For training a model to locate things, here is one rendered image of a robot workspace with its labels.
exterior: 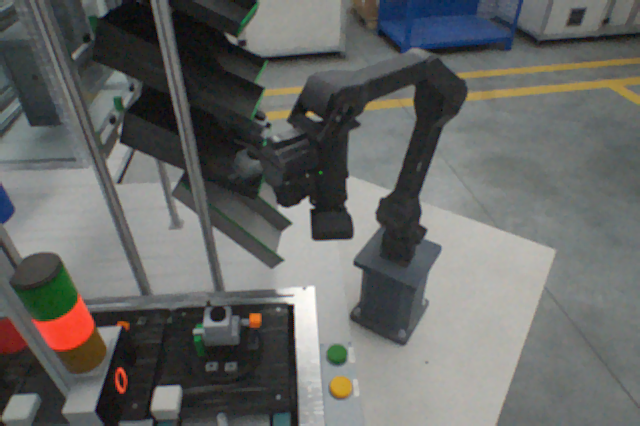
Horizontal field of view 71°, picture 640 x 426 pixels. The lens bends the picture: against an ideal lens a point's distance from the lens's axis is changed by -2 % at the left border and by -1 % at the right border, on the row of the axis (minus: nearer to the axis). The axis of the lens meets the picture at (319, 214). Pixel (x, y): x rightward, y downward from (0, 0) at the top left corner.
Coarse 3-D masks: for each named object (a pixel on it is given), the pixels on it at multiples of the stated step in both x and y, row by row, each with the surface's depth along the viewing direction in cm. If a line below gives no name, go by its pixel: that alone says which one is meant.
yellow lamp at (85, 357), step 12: (96, 336) 53; (72, 348) 50; (84, 348) 51; (96, 348) 53; (60, 360) 51; (72, 360) 51; (84, 360) 52; (96, 360) 53; (72, 372) 53; (84, 372) 53
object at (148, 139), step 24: (144, 96) 88; (168, 96) 92; (144, 120) 81; (168, 120) 95; (192, 120) 95; (216, 120) 94; (144, 144) 85; (168, 144) 84; (216, 144) 97; (240, 144) 98; (216, 168) 92; (240, 192) 90
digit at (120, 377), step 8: (120, 360) 59; (120, 368) 59; (112, 376) 56; (120, 376) 59; (128, 376) 61; (112, 384) 56; (120, 384) 58; (128, 384) 61; (112, 392) 56; (120, 392) 58; (120, 400) 58
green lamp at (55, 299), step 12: (60, 276) 45; (36, 288) 44; (48, 288) 44; (60, 288) 46; (72, 288) 48; (24, 300) 44; (36, 300) 44; (48, 300) 45; (60, 300) 46; (72, 300) 48; (36, 312) 46; (48, 312) 46; (60, 312) 47
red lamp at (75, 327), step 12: (72, 312) 48; (84, 312) 50; (36, 324) 47; (48, 324) 47; (60, 324) 47; (72, 324) 48; (84, 324) 50; (48, 336) 48; (60, 336) 48; (72, 336) 49; (84, 336) 50; (60, 348) 50
